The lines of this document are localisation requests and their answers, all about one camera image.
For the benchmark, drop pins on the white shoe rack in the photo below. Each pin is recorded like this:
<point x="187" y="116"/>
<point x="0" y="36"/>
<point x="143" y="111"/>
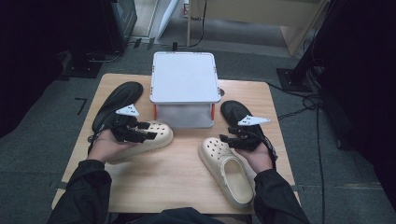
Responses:
<point x="184" y="76"/>

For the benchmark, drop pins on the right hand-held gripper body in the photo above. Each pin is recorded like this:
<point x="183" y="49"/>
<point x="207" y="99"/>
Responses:
<point x="249" y="140"/>

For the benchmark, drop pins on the person's dark torso clothing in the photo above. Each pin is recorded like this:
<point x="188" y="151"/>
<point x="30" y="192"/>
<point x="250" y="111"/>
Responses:
<point x="183" y="216"/>

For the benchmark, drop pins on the white leaning board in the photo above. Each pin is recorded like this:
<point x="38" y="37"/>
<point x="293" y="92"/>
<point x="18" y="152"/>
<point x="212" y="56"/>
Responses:
<point x="168" y="17"/>

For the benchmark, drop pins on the light wooden cabinet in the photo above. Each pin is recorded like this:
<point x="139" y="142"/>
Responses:
<point x="255" y="12"/>

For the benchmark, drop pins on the person's right hand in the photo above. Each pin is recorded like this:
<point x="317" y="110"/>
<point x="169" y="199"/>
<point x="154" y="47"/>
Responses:
<point x="258" y="158"/>

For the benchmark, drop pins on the black stand base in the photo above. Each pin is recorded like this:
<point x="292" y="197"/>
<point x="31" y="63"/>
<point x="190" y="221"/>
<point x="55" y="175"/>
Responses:
<point x="82" y="67"/>

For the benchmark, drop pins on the beige clog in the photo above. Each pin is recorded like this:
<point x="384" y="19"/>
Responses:
<point x="162" y="137"/>
<point x="233" y="177"/>

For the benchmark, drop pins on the black metal stand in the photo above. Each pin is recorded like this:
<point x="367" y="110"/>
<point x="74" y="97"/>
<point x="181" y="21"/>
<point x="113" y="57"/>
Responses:
<point x="295" y="77"/>

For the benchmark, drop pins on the black slipper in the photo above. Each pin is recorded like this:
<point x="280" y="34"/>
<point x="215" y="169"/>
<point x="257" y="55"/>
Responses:
<point x="120" y="96"/>
<point x="233" y="110"/>

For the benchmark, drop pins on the small black plug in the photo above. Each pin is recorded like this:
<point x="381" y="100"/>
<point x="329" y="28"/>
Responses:
<point x="174" y="46"/>

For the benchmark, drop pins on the person's left hand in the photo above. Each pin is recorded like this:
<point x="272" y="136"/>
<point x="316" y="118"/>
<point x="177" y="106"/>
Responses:
<point x="104" y="147"/>

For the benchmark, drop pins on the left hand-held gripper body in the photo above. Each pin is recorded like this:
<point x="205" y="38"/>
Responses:
<point x="124" y="129"/>

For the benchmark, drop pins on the dark cabinet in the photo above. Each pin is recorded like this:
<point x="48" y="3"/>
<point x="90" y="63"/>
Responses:
<point x="106" y="21"/>

